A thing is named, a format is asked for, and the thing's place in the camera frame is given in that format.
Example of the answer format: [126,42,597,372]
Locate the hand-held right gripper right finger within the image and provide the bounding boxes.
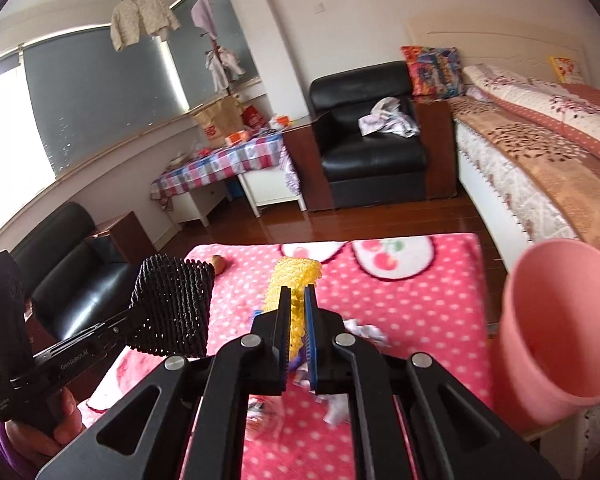
[302,284,565,480]

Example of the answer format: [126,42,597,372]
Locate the white cabinet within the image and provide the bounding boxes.
[237,165,307,218]

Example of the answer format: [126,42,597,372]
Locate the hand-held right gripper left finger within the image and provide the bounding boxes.
[36,287,293,480]

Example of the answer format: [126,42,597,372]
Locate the white pink floral quilt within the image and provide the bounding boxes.
[462,64,600,171]

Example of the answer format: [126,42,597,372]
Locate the coat rack with clothes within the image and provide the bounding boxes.
[200,30,246,96]

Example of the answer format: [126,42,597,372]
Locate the bed with floral bedding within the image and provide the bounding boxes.
[447,96,600,263]

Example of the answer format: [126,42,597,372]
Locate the crumpled white paper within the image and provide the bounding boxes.
[345,319,392,349]

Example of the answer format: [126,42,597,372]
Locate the pink polka dot blanket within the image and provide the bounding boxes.
[80,232,496,480]

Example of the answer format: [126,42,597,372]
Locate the pink hanging garment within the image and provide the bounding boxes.
[190,0,221,41]

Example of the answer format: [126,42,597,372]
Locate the checkered cloth side table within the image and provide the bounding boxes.
[151,132,287,203]

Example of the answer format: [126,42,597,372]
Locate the white paper scrap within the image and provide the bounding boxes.
[320,395,354,427]

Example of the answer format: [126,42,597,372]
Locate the colourful patterned pillow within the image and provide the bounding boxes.
[401,46,465,100]

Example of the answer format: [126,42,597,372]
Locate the red bag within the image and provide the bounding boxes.
[240,105,270,131]

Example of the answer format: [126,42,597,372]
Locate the black leather armchair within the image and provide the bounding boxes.
[310,61,428,211]

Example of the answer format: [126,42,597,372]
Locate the yellow foam net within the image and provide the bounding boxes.
[262,256,324,361]

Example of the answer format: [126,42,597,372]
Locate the cream knitted sweater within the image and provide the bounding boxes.
[110,0,182,52]

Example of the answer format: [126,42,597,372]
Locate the pink plastic bin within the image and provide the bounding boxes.
[490,239,600,423]

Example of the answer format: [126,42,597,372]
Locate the crumpled light clothes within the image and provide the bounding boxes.
[358,96,421,138]

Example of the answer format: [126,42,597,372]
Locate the person's left hand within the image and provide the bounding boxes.
[4,389,87,461]

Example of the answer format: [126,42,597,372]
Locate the tall wooden side cabinet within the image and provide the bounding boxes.
[412,97,458,201]

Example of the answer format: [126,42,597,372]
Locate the person's left forearm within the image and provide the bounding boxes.
[0,419,43,480]

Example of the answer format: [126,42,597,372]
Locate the black leather sofa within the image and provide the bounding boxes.
[12,201,141,341]

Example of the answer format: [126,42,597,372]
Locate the clear plastic wrapper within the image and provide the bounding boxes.
[245,395,286,442]

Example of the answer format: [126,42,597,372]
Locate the black foam net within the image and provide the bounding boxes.
[128,254,216,359]

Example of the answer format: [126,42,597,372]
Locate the floral hanging cloth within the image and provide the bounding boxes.
[280,147,301,196]

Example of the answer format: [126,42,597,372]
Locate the grey roller blind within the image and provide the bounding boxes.
[170,0,260,106]
[22,25,173,171]

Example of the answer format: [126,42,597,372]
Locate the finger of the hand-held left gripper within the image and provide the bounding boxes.
[85,307,149,347]

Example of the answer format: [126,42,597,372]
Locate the white bed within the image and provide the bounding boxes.
[405,12,600,443]

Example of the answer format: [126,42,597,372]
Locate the dark wooden corner table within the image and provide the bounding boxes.
[280,112,336,212]

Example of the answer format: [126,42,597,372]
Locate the yellow patterned pillow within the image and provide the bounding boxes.
[550,56,586,83]

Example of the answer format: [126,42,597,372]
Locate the small wooden side table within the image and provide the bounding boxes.
[87,211,157,266]

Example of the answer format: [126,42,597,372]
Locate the brown paper bag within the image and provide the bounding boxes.
[192,95,246,143]

